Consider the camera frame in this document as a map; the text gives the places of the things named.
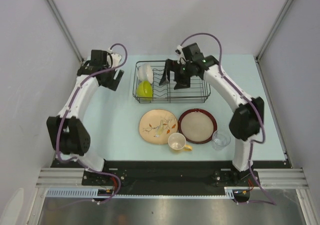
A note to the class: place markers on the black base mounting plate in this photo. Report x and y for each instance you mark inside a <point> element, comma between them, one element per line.
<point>218,174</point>

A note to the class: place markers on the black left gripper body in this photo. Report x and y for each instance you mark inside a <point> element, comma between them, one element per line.
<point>109,82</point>

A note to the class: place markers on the beige bird pattern plate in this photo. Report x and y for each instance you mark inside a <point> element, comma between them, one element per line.
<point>157,125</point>

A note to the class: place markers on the right aluminium frame post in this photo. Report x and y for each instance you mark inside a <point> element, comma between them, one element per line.
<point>276,25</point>

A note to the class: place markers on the dark wire dish rack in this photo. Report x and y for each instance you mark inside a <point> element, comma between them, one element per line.
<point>198,92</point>

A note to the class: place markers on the beige mug yellow handle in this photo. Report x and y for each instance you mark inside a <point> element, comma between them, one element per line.
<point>177,142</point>

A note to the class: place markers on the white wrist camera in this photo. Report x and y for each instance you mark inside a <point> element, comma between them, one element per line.
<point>179,50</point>
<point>113,59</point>

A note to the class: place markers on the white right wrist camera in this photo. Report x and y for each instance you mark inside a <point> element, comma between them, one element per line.
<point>179,50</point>

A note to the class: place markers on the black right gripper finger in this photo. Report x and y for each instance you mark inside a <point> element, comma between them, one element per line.
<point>182,84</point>
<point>168,67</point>

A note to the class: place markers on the red rimmed round plate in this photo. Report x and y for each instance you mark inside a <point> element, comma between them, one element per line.
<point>197,125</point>

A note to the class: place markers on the aluminium front rail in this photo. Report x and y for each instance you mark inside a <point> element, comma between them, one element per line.
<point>279,178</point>

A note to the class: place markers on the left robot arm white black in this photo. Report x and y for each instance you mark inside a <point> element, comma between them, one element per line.
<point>68,135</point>

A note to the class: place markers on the white bowl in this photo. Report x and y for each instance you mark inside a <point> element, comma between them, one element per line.
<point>145,73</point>

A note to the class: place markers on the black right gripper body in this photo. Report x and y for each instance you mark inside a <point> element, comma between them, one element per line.
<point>184,71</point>

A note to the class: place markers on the white slotted cable duct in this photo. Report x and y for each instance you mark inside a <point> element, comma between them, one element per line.
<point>96,193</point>

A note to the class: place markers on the clear plastic cup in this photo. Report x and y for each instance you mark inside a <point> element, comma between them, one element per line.
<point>220,139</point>

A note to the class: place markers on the yellow green bowl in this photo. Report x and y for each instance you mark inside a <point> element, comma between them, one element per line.
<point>144,90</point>

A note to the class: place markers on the aluminium frame post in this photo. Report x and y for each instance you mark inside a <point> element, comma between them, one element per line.
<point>64,29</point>
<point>276,25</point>

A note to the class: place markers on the left aluminium frame post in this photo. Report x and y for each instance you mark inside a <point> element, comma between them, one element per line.
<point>64,29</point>

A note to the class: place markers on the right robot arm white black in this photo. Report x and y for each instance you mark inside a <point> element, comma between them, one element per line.
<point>248,112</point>

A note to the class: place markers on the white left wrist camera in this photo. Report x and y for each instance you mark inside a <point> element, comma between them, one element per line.
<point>113,59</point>

